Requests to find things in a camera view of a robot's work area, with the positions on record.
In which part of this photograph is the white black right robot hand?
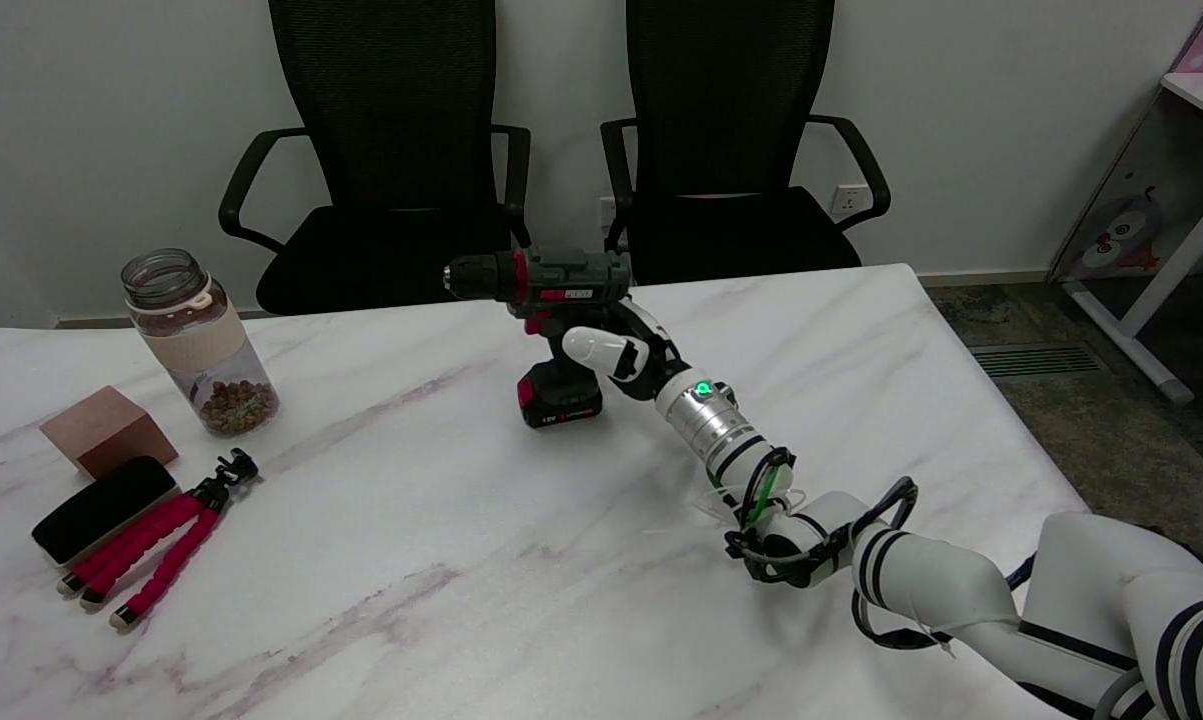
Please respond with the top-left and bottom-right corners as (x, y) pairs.
(561, 297), (688, 403)

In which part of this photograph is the white desk frame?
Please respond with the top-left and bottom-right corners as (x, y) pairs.
(1061, 72), (1203, 406)

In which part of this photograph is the red flexible mini tripod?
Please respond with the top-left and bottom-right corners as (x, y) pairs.
(57, 448), (260, 631)

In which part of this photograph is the green robot arm cable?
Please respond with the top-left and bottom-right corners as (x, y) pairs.
(736, 462), (794, 529)

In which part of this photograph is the black red power screwdriver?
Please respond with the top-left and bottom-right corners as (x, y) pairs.
(443, 247), (633, 431)

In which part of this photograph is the glass jar with nuts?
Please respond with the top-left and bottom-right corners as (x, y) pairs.
(121, 248), (281, 437)

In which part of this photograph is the dark floor vent grille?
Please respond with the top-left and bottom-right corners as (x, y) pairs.
(969, 343), (1112, 379)

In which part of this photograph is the grey robot arm hose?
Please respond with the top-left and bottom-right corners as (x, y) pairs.
(1091, 662), (1162, 720)

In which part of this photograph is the black mesh office chair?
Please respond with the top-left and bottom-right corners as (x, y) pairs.
(218, 0), (533, 317)
(600, 0), (892, 287)

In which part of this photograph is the cartoon owl desk panel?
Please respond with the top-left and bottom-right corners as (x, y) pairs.
(1049, 88), (1203, 283)

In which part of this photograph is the black whiteboard eraser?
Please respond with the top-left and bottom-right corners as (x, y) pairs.
(31, 456), (180, 568)

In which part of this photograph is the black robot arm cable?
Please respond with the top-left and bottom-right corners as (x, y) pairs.
(724, 447), (1040, 651)

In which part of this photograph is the pink brown cube block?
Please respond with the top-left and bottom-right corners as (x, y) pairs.
(39, 385), (179, 479)

